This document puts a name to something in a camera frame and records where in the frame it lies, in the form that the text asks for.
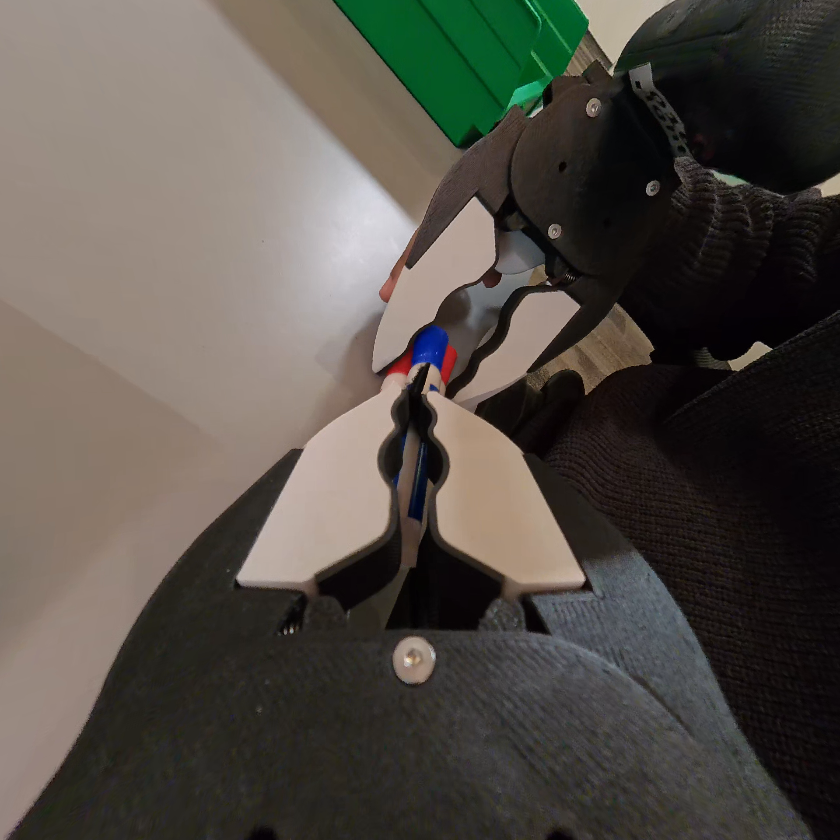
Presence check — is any black strap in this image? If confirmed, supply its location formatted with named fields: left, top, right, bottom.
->
left=406, top=363, right=433, bottom=434

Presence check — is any blue dry-erase marker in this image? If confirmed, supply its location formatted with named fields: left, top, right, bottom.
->
left=392, top=326, right=452, bottom=567

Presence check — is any person's right hand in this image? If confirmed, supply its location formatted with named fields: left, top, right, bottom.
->
left=379, top=230, right=421, bottom=304

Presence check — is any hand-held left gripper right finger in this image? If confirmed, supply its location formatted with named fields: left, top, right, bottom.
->
left=427, top=395, right=587, bottom=599

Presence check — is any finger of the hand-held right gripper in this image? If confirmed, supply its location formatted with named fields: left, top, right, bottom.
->
left=449, top=282, right=583, bottom=404
left=371, top=196, right=497, bottom=375

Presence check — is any green plastic bin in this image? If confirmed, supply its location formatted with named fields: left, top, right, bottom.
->
left=333, top=0, right=589, bottom=148

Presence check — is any grey wrist strap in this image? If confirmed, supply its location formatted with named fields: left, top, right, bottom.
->
left=629, top=62, right=691, bottom=158

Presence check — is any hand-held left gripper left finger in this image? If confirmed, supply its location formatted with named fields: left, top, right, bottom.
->
left=235, top=392, right=403, bottom=599

